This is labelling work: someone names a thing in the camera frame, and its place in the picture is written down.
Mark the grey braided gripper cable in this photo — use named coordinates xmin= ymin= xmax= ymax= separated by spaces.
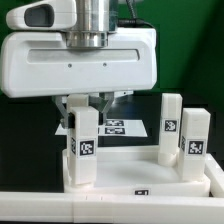
xmin=116 ymin=0 xmax=158 ymax=33

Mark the fiducial marker sheet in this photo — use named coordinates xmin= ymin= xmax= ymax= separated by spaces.
xmin=54 ymin=118 xmax=148 ymax=138

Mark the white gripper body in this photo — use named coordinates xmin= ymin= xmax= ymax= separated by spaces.
xmin=0 ymin=28 xmax=157 ymax=98

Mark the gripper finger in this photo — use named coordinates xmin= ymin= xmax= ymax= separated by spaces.
xmin=97 ymin=92 xmax=114 ymax=125
xmin=54 ymin=96 xmax=75 ymax=129

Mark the white fence bar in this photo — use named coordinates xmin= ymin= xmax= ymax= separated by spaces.
xmin=0 ymin=192 xmax=224 ymax=224
xmin=205 ymin=154 xmax=224 ymax=198

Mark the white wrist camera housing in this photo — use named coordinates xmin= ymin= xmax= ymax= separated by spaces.
xmin=6 ymin=0 xmax=77 ymax=30

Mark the white front fence bar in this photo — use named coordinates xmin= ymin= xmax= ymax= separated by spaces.
xmin=0 ymin=192 xmax=224 ymax=224

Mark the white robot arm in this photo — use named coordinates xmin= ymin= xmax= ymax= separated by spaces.
xmin=0 ymin=0 xmax=157 ymax=128

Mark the white desk top tray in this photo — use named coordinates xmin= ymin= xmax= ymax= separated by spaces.
xmin=63 ymin=146 xmax=210 ymax=197

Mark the white right fence bar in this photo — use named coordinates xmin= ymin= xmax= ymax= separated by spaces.
xmin=205 ymin=154 xmax=224 ymax=198

